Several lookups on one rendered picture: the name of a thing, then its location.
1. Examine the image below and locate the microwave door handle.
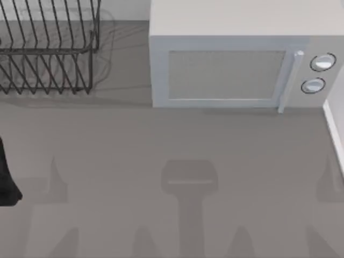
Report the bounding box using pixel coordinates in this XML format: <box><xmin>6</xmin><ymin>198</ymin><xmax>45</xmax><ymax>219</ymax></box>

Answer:
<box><xmin>277</xmin><ymin>49</ymin><xmax>305</xmax><ymax>114</ymax></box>

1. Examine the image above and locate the pale microwave oven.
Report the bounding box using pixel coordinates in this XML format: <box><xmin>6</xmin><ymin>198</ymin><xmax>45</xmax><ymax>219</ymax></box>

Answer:
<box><xmin>148</xmin><ymin>0</ymin><xmax>344</xmax><ymax>114</ymax></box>

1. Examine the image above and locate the small microwave knob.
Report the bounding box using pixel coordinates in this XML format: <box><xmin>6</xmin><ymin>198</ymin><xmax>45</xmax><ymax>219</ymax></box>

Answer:
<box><xmin>300</xmin><ymin>77</ymin><xmax>326</xmax><ymax>94</ymax></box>

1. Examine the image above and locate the dark wire dish rack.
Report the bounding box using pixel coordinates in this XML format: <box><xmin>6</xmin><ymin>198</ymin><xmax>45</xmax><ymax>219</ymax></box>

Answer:
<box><xmin>0</xmin><ymin>0</ymin><xmax>102</xmax><ymax>95</ymax></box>

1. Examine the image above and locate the large microwave knob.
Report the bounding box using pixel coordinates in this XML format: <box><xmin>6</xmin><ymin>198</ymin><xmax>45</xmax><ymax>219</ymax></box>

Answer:
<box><xmin>310</xmin><ymin>52</ymin><xmax>337</xmax><ymax>72</ymax></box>

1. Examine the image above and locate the microwave oven door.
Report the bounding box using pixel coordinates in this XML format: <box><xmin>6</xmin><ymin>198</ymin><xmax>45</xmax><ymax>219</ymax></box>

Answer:
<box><xmin>149</xmin><ymin>35</ymin><xmax>308</xmax><ymax>109</ymax></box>

